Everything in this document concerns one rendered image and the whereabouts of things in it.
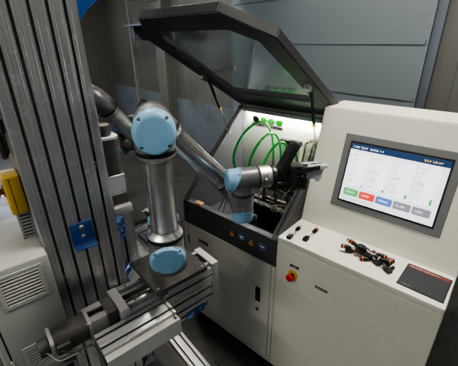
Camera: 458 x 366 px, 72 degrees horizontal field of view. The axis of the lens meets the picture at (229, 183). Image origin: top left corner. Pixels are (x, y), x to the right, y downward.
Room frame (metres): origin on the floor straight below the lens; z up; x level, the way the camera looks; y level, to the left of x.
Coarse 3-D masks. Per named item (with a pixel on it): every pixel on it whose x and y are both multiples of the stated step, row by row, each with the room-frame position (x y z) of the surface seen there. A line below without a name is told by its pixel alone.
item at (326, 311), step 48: (336, 144) 1.46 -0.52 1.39; (432, 144) 1.22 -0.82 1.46; (384, 240) 1.18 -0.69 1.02; (432, 240) 1.08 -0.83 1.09; (288, 288) 1.23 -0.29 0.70; (336, 288) 1.07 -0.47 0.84; (288, 336) 1.21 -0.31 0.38; (336, 336) 1.05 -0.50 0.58; (384, 336) 0.92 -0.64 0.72; (432, 336) 0.83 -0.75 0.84
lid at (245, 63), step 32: (160, 32) 1.52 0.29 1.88; (192, 32) 1.44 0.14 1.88; (224, 32) 1.33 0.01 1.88; (256, 32) 1.19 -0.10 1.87; (192, 64) 1.77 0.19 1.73; (224, 64) 1.65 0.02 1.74; (256, 64) 1.50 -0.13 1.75; (288, 64) 1.33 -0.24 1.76; (256, 96) 1.89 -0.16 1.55; (288, 96) 1.74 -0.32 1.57; (320, 96) 1.52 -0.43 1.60
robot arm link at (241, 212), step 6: (228, 192) 1.00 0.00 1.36; (228, 198) 0.98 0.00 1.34; (234, 198) 0.92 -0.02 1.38; (240, 198) 0.91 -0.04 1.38; (246, 198) 0.91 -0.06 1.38; (252, 198) 0.93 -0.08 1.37; (234, 204) 0.92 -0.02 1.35; (240, 204) 0.91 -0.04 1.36; (246, 204) 0.91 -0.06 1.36; (252, 204) 0.93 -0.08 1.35; (234, 210) 0.92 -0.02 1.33; (240, 210) 0.91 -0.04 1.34; (246, 210) 0.91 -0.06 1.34; (252, 210) 0.93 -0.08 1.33; (234, 216) 0.92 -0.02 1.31; (240, 216) 0.91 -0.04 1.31; (246, 216) 0.91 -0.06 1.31; (252, 216) 0.94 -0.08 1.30; (240, 222) 0.91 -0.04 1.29; (246, 222) 0.91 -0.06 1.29
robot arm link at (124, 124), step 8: (96, 88) 1.40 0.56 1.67; (96, 96) 1.37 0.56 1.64; (104, 96) 1.39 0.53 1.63; (96, 104) 1.36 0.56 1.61; (104, 104) 1.38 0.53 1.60; (112, 104) 1.41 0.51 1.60; (104, 112) 1.38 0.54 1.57; (112, 112) 1.40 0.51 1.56; (120, 112) 1.46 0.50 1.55; (112, 120) 1.43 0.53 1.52; (120, 120) 1.45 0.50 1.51; (128, 120) 1.50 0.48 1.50; (120, 128) 1.47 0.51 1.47; (128, 128) 1.49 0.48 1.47; (128, 136) 1.52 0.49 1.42
